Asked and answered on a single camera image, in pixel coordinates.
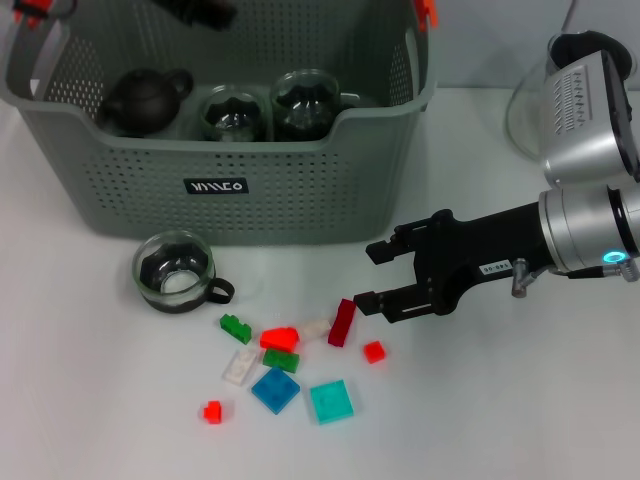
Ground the black clay teapot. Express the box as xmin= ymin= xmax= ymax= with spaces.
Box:
xmin=97 ymin=68 xmax=195 ymax=139

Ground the blue square brick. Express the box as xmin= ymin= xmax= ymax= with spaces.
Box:
xmin=250 ymin=365 xmax=302 ymax=415

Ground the dark red long brick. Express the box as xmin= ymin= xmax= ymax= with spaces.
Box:
xmin=327 ymin=298 xmax=357 ymax=347

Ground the white flat plate brick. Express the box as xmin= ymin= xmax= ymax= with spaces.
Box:
xmin=222 ymin=349 xmax=261 ymax=386

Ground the glass pitcher with black handle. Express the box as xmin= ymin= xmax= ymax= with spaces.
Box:
xmin=505 ymin=30 xmax=634 ymax=161

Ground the white thick brick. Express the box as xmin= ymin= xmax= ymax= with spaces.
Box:
xmin=298 ymin=318 xmax=332 ymax=342

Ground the green rectangular brick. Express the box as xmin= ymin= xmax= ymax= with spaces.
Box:
xmin=262 ymin=348 xmax=302 ymax=374

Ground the grey right arm cable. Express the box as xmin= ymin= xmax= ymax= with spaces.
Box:
xmin=509 ymin=257 xmax=640 ymax=299

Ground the green stepped brick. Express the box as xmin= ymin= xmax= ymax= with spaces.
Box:
xmin=218 ymin=313 xmax=253 ymax=345

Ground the bright red sloped brick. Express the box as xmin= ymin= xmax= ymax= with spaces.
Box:
xmin=259 ymin=326 xmax=300 ymax=351

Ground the orange basket handle clip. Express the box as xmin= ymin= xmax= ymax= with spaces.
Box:
xmin=13 ymin=0 xmax=54 ymax=29
xmin=413 ymin=0 xmax=440 ymax=32

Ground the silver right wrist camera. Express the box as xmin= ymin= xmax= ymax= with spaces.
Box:
xmin=538 ymin=49 xmax=640 ymax=189

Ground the teal square brick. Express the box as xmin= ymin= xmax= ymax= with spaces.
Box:
xmin=309 ymin=378 xmax=355 ymax=426

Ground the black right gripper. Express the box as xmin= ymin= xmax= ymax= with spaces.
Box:
xmin=353 ymin=201 xmax=552 ymax=326

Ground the grey perforated storage basket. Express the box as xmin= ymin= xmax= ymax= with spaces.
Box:
xmin=0 ymin=0 xmax=441 ymax=246

